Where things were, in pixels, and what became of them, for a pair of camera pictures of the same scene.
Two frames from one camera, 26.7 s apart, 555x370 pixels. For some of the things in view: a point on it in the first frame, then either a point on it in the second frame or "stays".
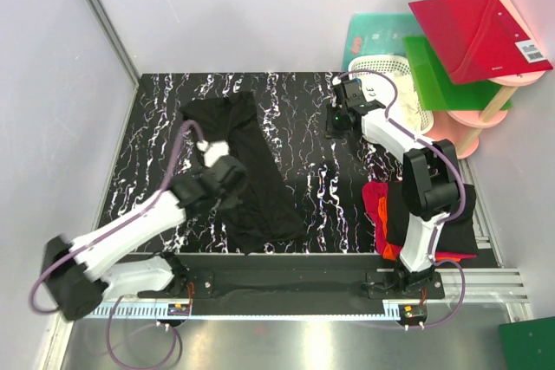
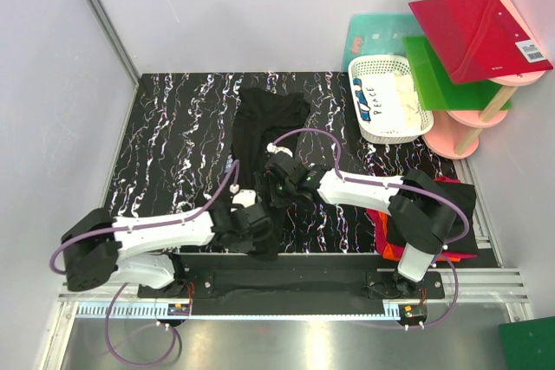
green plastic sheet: x=434 y=89 stays
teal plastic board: x=378 y=34 stays
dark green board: x=529 y=345 stays
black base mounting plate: x=213 y=279 stays
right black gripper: x=330 y=132 -> x=266 y=178
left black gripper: x=231 y=200 -> x=243 y=247
